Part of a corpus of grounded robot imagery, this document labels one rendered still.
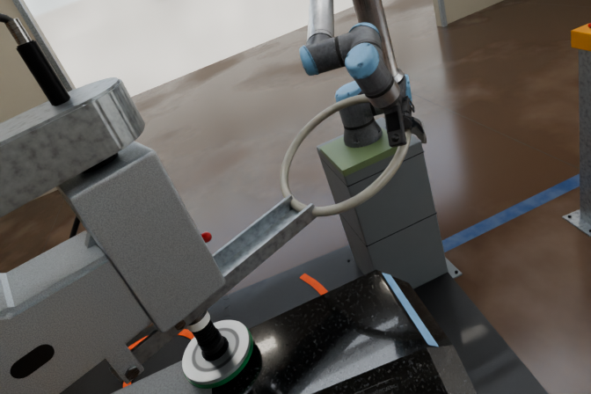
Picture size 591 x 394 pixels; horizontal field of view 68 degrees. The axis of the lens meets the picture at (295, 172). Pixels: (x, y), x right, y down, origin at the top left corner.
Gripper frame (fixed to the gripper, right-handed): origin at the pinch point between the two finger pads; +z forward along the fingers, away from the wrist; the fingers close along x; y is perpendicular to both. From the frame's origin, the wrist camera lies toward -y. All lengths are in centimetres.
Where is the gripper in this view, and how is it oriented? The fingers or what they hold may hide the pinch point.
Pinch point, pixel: (414, 144)
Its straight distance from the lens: 141.5
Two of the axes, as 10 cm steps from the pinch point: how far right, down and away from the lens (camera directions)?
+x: -8.0, 2.2, 5.5
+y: 1.8, -8.0, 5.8
